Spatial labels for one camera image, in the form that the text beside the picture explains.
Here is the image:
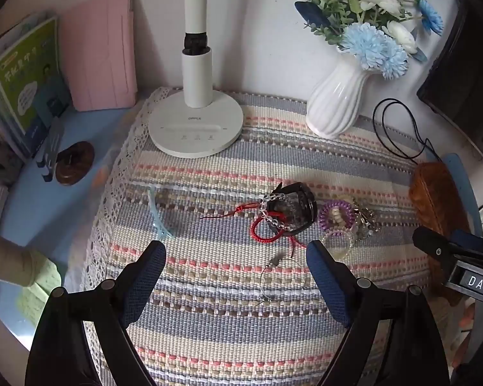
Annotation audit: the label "clear coil hair tie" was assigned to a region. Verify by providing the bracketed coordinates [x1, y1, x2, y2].
[321, 230, 355, 262]

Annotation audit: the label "brown wicker basket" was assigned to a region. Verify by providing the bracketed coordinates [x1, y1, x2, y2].
[409, 162, 470, 255]

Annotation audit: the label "black cable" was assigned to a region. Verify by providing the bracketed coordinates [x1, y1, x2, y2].
[372, 96, 442, 164]

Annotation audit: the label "striped woven table mat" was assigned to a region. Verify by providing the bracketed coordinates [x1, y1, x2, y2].
[80, 87, 429, 385]

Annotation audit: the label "black television screen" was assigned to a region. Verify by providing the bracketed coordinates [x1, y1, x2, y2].
[417, 1, 483, 135]

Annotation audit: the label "black jewelry box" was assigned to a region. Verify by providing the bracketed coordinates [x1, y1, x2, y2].
[264, 182, 317, 236]

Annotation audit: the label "green cover book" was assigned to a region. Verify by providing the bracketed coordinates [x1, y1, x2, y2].
[0, 11, 71, 161]

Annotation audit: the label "clear bead bracelet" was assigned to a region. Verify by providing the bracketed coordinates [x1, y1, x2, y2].
[259, 192, 293, 230]

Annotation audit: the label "blue hair claw clip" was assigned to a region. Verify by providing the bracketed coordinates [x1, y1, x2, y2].
[36, 117, 64, 182]

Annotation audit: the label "white ribbed vase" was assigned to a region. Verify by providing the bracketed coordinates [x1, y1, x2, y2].
[305, 51, 379, 140]

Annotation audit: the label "purple coil hair tie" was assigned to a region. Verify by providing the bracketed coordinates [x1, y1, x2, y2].
[317, 198, 358, 233]

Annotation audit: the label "blue white artificial flowers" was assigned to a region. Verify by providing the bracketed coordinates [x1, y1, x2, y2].
[295, 0, 444, 80]

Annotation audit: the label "white desk lamp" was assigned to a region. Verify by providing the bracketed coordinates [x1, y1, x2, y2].
[148, 0, 244, 159]

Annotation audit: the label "silver hoop earring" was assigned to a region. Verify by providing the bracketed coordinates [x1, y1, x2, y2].
[256, 252, 309, 307]

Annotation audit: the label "light blue hair clip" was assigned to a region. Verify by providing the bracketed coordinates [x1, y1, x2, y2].
[147, 186, 174, 241]

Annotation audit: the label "brown round wooden coaster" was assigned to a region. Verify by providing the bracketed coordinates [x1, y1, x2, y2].
[55, 141, 95, 186]

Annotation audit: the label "gold jewelry pile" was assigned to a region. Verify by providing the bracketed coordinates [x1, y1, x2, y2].
[352, 199, 379, 241]

